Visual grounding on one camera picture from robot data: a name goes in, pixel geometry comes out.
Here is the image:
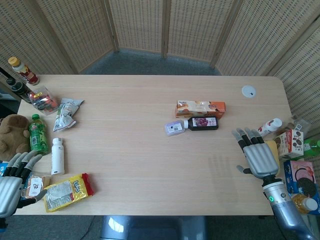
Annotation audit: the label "yellow red snack bag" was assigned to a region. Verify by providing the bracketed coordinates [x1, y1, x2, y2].
[42, 172, 95, 214]

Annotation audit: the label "silver foil snack bag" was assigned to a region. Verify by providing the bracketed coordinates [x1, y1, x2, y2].
[52, 97, 85, 133]

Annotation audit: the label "small purple plastic box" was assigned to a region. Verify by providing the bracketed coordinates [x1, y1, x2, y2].
[163, 119, 187, 137]

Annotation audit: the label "amber bottle with white cap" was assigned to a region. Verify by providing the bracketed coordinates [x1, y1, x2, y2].
[290, 193, 319, 216]

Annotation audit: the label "green tea bottle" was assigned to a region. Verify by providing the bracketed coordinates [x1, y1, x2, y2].
[28, 113, 50, 155]

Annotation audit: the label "dark bottle black cap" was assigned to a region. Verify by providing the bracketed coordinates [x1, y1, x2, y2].
[5, 77, 34, 104]

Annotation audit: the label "wrapped pastry white label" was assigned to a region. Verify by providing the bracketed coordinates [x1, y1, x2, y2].
[20, 174, 52, 201]

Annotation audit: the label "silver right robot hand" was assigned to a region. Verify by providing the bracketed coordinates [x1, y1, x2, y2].
[232, 127, 280, 180]

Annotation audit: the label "woven folding screen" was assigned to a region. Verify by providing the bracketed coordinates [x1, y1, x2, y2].
[0, 0, 320, 141]

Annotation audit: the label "orange biscuit box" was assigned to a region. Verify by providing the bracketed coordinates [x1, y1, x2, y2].
[175, 100, 227, 119]

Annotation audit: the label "white plastic bottle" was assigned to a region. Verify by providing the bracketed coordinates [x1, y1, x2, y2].
[50, 137, 66, 176]

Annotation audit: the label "clear plastic package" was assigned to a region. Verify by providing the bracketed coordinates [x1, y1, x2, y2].
[289, 115, 311, 137]

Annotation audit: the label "white bottle red print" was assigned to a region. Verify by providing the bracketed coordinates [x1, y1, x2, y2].
[257, 117, 283, 138]

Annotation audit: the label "clear bag red snacks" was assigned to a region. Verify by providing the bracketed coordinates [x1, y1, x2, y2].
[27, 85, 61, 117]

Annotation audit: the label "blue chocolate cookie box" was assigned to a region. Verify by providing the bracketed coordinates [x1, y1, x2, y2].
[282, 160, 320, 216]

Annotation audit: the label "white red cookie carton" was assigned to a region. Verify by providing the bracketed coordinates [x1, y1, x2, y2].
[274, 128, 305, 160]

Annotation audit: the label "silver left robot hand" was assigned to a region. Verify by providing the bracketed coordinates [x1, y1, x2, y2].
[0, 150, 48, 219]

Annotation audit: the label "green plastic bottle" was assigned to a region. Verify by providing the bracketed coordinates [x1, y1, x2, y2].
[302, 138, 320, 159]

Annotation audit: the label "dark grape juice bottle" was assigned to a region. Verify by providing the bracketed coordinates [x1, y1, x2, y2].
[183, 116, 220, 132]

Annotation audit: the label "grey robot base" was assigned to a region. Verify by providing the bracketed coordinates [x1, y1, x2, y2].
[99, 215, 209, 240]

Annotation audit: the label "white round cable grommet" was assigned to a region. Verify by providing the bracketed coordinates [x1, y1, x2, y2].
[241, 85, 257, 99]

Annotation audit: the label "blue white package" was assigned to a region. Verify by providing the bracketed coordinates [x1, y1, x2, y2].
[0, 161, 11, 178]

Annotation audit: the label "brown plush toy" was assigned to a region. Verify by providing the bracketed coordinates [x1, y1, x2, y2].
[0, 114, 31, 161]

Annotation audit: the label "yellow cap red label bottle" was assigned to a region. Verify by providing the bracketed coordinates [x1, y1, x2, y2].
[7, 56, 41, 87]

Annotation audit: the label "yellow sponge block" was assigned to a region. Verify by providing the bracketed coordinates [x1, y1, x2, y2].
[263, 139, 281, 164]

